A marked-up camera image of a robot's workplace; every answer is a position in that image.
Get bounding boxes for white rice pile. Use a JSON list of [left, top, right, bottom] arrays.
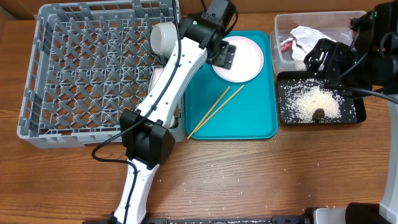
[[282, 78, 355, 123]]

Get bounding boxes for white napkin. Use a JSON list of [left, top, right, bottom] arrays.
[[290, 26, 335, 61]]

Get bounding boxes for grey dishwasher rack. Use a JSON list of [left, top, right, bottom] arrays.
[[17, 1, 179, 148]]

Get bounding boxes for clear plastic bin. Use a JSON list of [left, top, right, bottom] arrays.
[[270, 11, 366, 75]]

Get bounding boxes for wooden chopstick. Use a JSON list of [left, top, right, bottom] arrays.
[[187, 86, 231, 140], [199, 85, 245, 129]]

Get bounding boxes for grey bowl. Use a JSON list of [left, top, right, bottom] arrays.
[[150, 22, 177, 58]]

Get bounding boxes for teal plastic tray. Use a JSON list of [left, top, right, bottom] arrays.
[[185, 30, 278, 140]]

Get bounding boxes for black plastic tray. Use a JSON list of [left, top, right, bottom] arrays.
[[276, 70, 368, 126]]

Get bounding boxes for red snack wrapper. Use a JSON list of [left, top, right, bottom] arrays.
[[280, 36, 295, 52]]

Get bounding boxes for brown food scrap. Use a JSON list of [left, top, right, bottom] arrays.
[[312, 108, 325, 122]]

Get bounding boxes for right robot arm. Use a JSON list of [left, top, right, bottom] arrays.
[[304, 1, 397, 223]]

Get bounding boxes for white plate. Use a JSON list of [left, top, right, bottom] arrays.
[[212, 36, 264, 83]]

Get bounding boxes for small white bowl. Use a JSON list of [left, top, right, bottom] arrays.
[[148, 68, 164, 93]]

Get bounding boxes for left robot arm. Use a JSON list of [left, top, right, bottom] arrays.
[[109, 1, 238, 223]]

